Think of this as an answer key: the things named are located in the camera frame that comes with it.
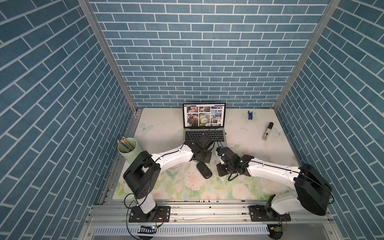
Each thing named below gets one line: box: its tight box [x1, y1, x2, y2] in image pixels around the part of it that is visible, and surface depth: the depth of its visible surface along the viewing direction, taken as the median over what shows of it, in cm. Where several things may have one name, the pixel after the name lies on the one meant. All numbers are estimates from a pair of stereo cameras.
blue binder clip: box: [247, 110, 253, 121], surface depth 118 cm
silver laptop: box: [182, 102, 228, 149], surface depth 105 cm
